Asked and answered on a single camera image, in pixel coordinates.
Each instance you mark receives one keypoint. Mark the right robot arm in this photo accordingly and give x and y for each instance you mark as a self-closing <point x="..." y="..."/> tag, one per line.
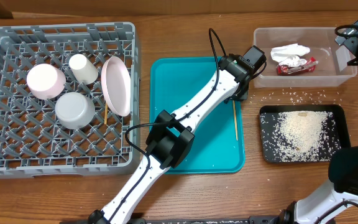
<point x="340" y="191"/>

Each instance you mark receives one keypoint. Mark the clear plastic bin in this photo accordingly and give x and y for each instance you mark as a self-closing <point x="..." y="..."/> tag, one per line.
<point x="331" y="70"/>

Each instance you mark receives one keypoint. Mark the grey bowl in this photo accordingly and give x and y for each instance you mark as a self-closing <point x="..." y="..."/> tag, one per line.
<point x="74" y="110"/>

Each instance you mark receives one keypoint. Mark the white tissue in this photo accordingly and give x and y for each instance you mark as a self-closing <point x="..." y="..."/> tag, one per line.
<point x="289" y="55"/>

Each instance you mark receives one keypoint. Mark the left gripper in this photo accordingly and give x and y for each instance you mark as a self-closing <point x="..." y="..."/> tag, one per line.
<point x="243" y="94"/>

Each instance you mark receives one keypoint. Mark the pile of spilled rice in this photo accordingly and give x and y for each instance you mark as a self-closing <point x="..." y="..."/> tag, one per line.
<point x="290" y="96"/>

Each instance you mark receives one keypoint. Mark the red snack wrapper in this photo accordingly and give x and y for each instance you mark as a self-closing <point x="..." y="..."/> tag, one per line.
<point x="295" y="69"/>

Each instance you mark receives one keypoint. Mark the black tray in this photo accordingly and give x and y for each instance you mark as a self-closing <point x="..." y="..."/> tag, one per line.
<point x="302" y="133"/>

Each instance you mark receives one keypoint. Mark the white cup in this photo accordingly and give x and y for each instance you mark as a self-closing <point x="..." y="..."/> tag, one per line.
<point x="83" y="70"/>

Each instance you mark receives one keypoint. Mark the teal serving tray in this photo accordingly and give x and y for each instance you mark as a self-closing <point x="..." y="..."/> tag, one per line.
<point x="173" y="82"/>

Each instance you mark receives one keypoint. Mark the large white plate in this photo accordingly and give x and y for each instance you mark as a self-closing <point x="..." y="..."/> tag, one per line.
<point x="116" y="86"/>

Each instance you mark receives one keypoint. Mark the wooden chopstick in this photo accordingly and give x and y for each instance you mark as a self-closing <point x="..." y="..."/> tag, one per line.
<point x="235" y="119"/>
<point x="105" y="114"/>

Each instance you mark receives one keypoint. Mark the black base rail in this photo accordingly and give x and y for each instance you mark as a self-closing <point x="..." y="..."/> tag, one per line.
<point x="250" y="220"/>

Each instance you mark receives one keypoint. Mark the grey dishwasher rack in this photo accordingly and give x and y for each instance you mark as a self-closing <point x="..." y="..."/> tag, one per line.
<point x="32" y="140"/>

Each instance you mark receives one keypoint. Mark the small pink plate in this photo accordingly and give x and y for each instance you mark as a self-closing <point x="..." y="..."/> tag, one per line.
<point x="45" y="81"/>

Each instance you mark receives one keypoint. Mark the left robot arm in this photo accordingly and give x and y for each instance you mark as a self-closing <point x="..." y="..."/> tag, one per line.
<point x="172" y="134"/>

